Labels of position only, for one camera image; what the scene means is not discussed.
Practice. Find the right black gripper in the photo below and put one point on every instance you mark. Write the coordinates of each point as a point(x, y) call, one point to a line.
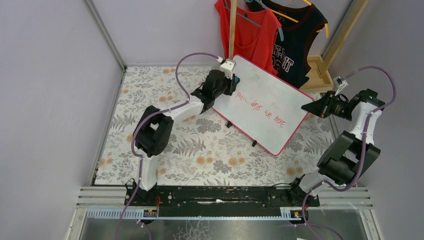
point(328, 106)

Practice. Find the dark navy basketball jersey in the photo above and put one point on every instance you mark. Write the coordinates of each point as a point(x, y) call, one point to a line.
point(290, 56)

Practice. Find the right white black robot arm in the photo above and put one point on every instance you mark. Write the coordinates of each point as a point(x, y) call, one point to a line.
point(352, 152)

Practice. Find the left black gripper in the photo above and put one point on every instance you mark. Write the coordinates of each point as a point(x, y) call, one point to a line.
point(227, 84)

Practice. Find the yellow clothes hanger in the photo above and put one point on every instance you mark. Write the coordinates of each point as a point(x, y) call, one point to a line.
point(292, 18)

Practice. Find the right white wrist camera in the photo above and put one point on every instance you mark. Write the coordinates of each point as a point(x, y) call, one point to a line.
point(339, 84)

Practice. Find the wooden clothes rack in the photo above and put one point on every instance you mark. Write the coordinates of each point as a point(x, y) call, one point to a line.
point(319, 77)

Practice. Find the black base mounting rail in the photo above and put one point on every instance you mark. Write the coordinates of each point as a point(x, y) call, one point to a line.
point(219, 201)

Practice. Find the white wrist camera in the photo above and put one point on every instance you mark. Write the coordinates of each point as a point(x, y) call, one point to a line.
point(227, 66)
point(339, 84)

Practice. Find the red tank top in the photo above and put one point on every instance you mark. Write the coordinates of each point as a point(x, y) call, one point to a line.
point(254, 37)

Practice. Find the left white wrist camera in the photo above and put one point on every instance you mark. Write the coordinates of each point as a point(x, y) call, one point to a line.
point(227, 66)

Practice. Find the floral patterned tablecloth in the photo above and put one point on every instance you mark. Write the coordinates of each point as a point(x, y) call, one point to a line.
point(202, 150)

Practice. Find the pink framed whiteboard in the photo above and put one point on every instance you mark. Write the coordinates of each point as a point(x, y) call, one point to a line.
point(263, 106)

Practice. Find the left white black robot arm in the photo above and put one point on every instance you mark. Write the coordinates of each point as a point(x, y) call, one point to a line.
point(152, 134)

